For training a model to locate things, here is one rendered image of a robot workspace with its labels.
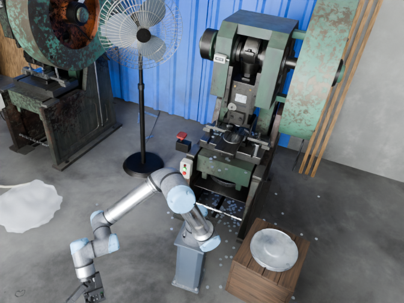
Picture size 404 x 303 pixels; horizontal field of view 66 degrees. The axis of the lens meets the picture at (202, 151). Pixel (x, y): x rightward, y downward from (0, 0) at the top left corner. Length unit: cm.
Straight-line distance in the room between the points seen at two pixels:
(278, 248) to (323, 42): 120
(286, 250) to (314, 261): 55
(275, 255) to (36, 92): 231
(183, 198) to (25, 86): 213
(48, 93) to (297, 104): 207
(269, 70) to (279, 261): 112
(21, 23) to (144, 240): 167
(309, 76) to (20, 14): 176
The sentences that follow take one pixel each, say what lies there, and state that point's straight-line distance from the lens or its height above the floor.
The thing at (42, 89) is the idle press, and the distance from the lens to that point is 295.
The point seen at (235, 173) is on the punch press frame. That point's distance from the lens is 214.
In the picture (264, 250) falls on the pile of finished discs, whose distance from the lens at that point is 202.
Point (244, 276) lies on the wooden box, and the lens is 203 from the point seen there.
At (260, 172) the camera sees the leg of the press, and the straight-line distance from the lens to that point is 211.
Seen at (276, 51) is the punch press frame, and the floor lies 142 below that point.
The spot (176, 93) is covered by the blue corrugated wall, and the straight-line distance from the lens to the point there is 367.
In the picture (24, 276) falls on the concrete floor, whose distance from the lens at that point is 246.
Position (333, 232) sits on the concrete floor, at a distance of 284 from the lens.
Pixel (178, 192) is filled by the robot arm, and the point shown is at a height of 105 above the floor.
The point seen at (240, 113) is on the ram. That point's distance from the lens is 203.
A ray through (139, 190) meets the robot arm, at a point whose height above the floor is 95.
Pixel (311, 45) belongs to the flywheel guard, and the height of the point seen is 154.
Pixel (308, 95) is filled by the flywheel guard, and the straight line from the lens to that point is 157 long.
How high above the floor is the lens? 196
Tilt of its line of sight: 37 degrees down
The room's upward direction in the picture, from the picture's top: 7 degrees clockwise
